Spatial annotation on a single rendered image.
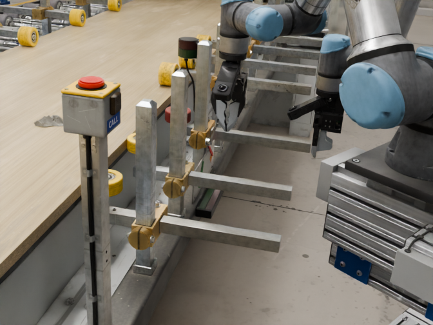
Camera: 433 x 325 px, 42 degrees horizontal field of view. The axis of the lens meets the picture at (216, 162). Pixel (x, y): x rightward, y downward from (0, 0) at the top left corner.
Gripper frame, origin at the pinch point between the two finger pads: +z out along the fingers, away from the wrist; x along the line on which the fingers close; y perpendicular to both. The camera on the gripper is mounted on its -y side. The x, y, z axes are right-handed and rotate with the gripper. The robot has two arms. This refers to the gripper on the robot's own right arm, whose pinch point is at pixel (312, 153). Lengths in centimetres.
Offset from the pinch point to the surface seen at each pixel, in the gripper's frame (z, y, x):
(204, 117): -8.9, -32.5, -5.9
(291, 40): -12, -18, 98
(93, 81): -41, -33, -81
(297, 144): -2.6, -4.8, -1.6
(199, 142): -2.1, -33.1, -8.6
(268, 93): 58, -41, 237
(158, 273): 13, -31, -55
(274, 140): -2.8, -11.7, -1.6
